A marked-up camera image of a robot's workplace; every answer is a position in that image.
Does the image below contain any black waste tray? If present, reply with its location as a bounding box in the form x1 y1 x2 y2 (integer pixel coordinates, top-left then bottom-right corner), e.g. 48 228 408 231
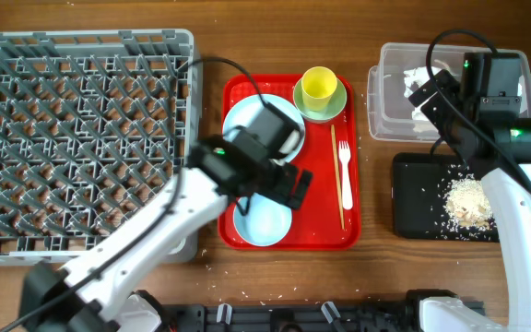
392 152 499 243

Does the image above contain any large light blue plate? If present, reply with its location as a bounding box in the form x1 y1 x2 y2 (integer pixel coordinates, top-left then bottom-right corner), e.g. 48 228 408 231
222 94 306 141

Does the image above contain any white plastic fork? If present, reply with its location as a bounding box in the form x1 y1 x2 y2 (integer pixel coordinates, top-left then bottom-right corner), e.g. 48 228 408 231
338 140 353 210

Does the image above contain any green saucer bowl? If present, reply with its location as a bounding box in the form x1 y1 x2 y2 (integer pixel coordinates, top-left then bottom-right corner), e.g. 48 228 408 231
293 78 348 124

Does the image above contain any red serving tray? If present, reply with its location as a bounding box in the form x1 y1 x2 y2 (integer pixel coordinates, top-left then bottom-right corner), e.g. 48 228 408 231
218 74 361 251

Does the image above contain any clear plastic bin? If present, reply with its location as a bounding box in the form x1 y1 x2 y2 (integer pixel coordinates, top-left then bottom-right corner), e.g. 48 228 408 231
367 42 531 143

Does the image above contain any grey dishwasher rack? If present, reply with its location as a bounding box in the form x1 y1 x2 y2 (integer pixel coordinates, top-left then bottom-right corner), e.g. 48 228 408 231
0 29 202 266

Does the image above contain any wooden chopstick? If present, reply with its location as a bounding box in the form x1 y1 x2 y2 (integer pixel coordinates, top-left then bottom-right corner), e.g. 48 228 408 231
330 124 345 231

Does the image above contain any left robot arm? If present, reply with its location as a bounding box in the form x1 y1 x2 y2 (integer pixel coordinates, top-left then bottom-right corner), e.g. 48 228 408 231
5 130 313 331

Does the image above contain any food scraps and rice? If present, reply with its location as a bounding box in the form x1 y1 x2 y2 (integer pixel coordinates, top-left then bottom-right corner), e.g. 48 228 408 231
434 174 498 242

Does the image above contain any small light blue bowl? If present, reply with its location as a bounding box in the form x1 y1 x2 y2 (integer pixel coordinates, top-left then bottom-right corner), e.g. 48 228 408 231
233 194 292 247

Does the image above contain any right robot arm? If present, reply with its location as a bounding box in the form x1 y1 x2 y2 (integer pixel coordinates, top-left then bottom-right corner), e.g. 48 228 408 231
404 50 531 331

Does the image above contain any yellow plastic cup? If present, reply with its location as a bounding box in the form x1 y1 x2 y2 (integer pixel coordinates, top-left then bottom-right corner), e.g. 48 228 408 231
301 66 337 112

